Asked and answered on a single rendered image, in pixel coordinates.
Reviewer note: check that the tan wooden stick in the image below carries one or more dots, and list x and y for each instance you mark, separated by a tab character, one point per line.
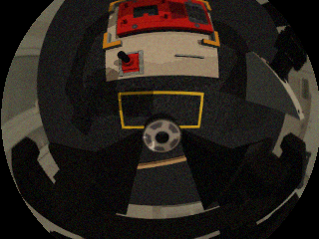
177	159

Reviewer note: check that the yellow rectangular outline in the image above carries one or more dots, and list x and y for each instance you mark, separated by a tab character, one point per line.
160	93

